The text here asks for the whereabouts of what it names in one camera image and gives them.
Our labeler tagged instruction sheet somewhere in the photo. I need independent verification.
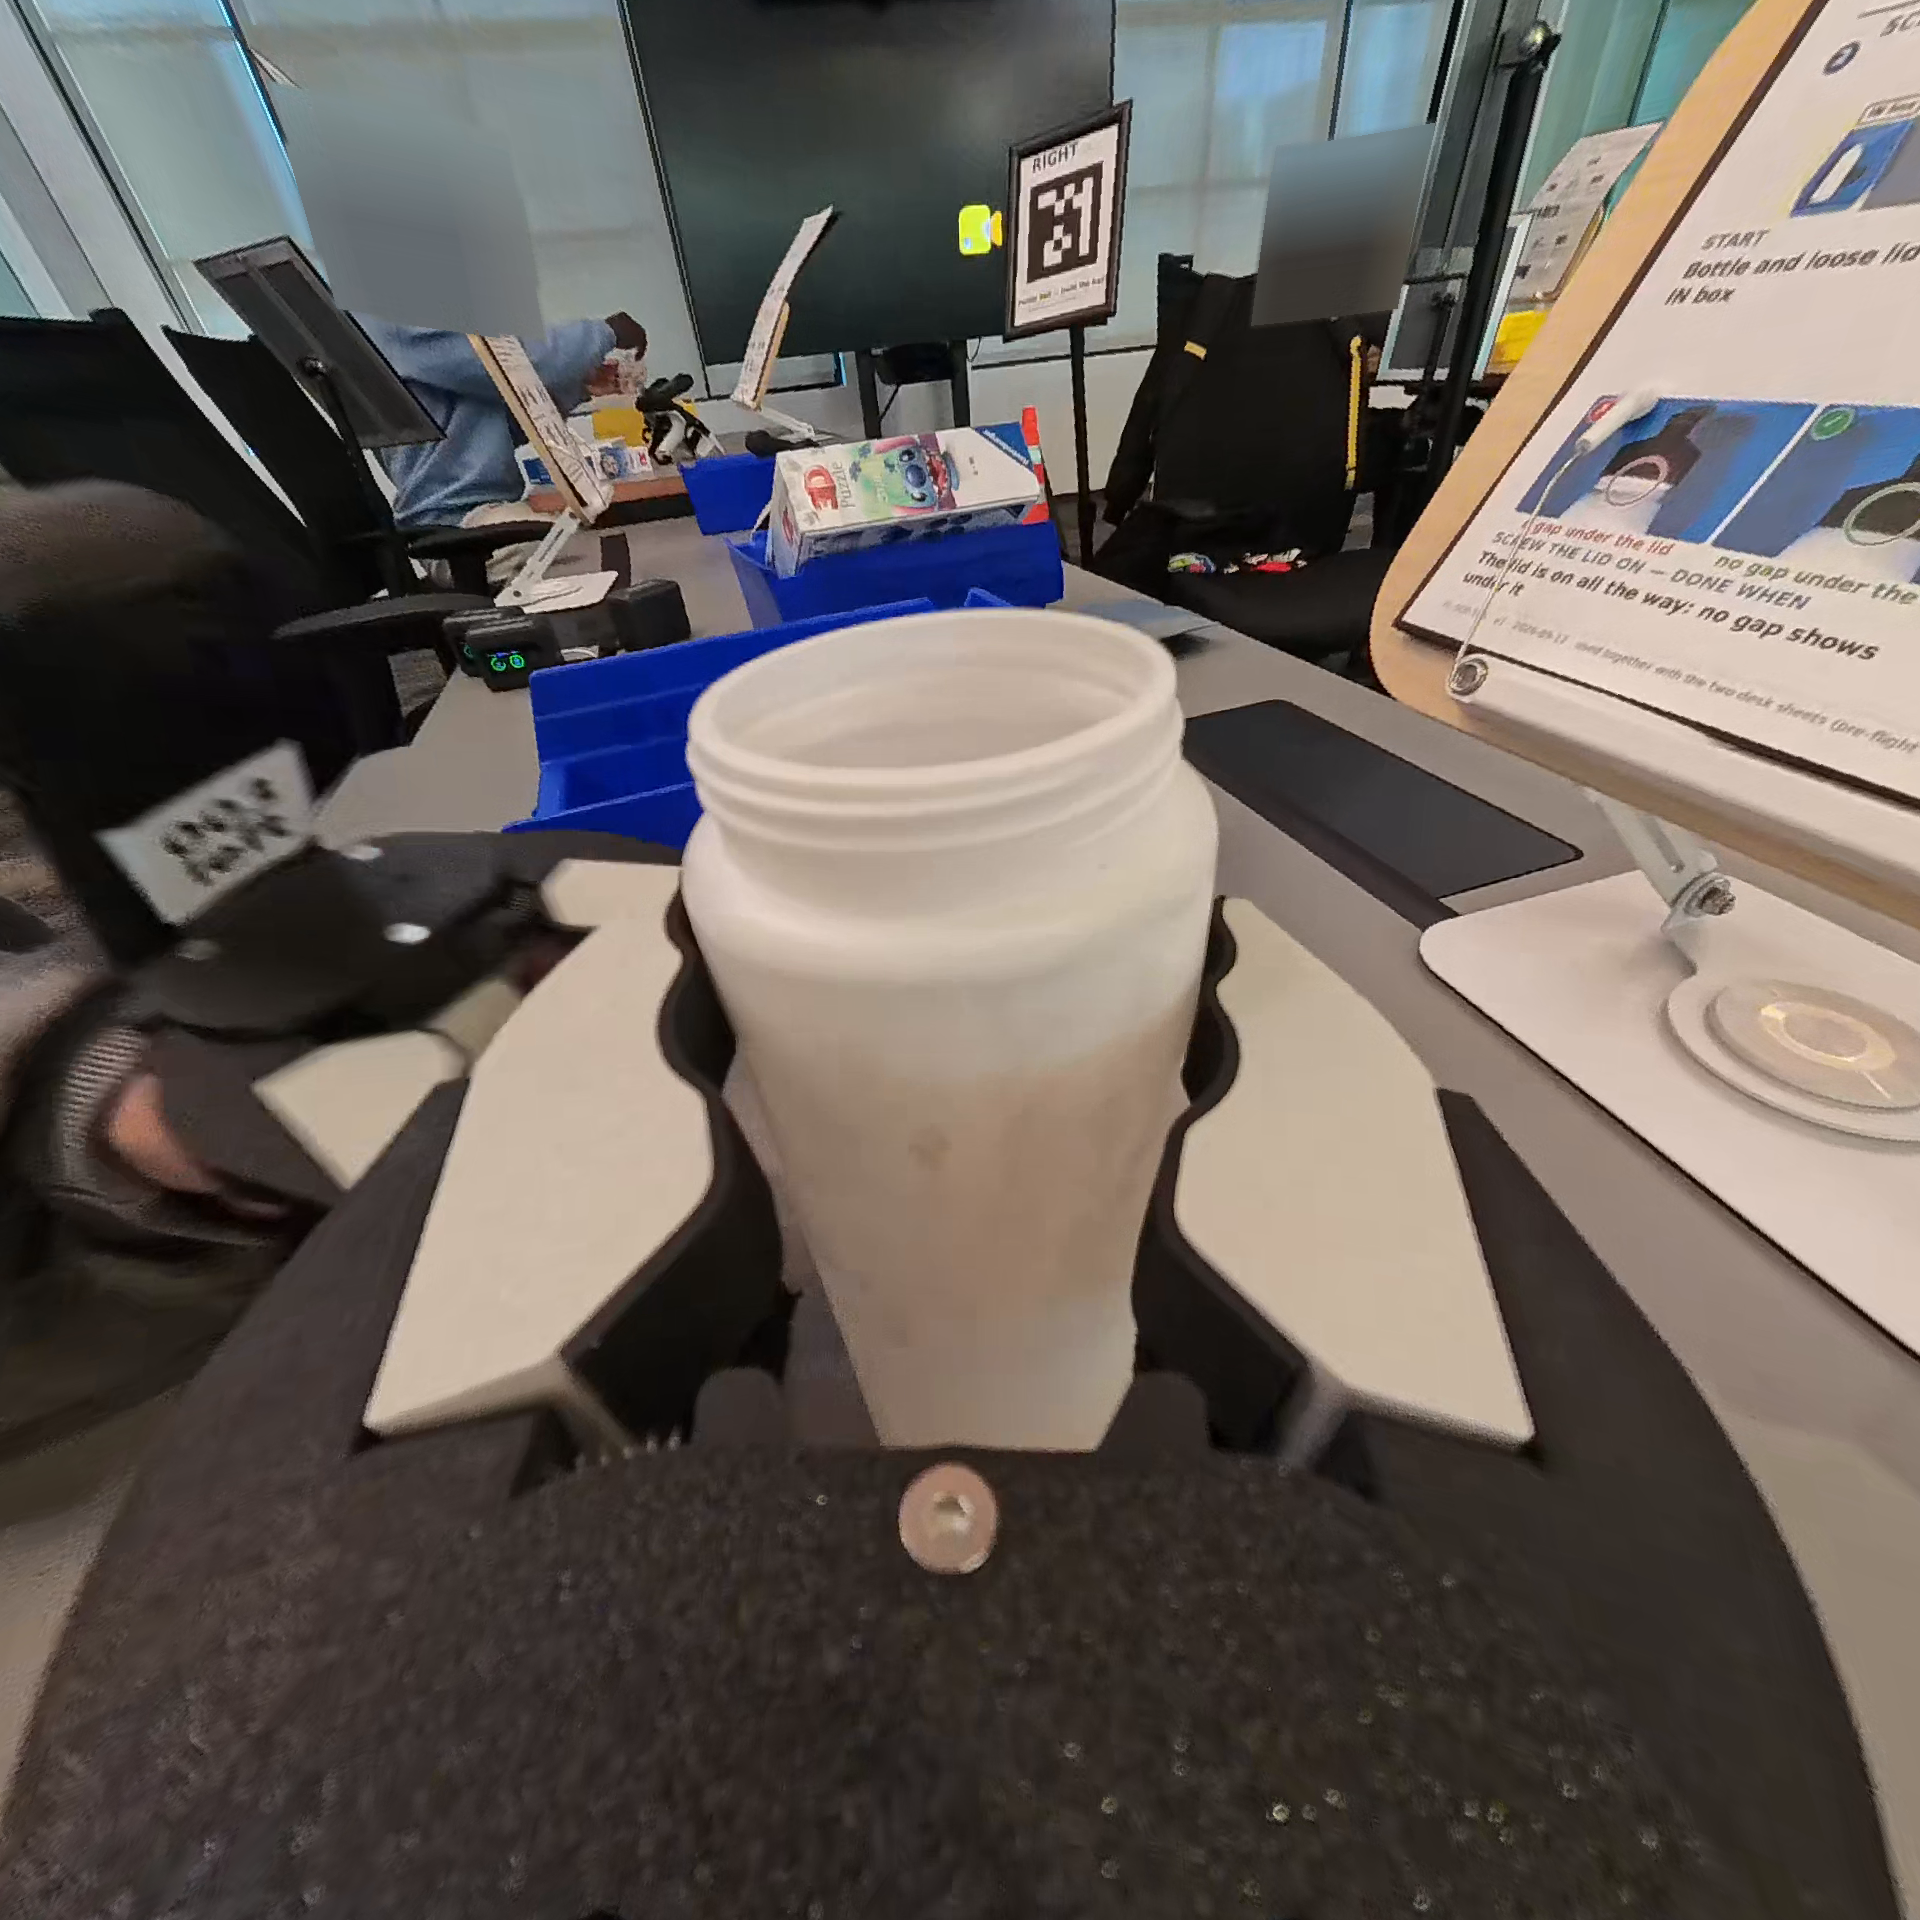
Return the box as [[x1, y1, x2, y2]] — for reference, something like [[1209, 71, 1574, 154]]
[[1394, 0, 1920, 804]]

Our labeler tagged white document stand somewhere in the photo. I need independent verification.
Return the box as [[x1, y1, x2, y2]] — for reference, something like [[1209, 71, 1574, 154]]
[[1418, 786, 1920, 1327]]

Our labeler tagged black office chair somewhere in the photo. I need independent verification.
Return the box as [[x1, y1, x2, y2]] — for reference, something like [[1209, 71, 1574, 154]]
[[0, 307, 518, 723]]

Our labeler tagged large black screen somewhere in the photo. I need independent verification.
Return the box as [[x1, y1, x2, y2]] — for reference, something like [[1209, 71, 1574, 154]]
[[620, 0, 1119, 362]]

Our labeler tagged person's left hand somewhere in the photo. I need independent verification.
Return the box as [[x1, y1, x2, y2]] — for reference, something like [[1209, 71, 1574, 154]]
[[95, 1067, 244, 1202]]

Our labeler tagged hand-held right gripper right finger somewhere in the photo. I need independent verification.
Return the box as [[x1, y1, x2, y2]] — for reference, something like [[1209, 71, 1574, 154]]
[[1131, 895, 1542, 1468]]

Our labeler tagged person's left forearm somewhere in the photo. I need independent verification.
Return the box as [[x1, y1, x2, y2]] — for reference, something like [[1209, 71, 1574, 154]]
[[0, 959, 355, 1448]]

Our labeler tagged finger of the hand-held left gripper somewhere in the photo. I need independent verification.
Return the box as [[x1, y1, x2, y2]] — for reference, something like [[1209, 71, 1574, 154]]
[[540, 858, 685, 939], [252, 979, 531, 1191]]

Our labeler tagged black charger with green light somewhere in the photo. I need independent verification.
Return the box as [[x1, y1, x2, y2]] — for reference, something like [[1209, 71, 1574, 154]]
[[457, 607, 570, 693]]

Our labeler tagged framed tag sign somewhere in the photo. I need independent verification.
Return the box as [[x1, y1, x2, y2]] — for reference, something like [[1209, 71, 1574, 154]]
[[1006, 103, 1134, 335]]

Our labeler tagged blue plastic bin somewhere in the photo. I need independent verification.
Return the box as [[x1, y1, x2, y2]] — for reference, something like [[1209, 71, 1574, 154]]
[[502, 587, 1051, 842], [726, 516, 1067, 623], [679, 447, 782, 538]]

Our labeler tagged wooden clipboard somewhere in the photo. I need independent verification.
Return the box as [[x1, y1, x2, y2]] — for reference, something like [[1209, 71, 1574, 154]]
[[730, 207, 834, 410], [469, 333, 609, 518], [1372, 0, 1920, 933]]

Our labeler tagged white plastic bottle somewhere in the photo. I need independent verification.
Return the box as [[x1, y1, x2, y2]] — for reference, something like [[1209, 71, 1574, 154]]
[[679, 607, 1221, 1454]]

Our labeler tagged colourful puzzle box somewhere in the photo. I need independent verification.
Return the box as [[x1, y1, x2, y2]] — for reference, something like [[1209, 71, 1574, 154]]
[[767, 428, 1050, 579]]

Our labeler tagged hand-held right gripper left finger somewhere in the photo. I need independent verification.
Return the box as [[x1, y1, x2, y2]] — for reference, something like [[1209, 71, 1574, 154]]
[[364, 895, 789, 1448]]

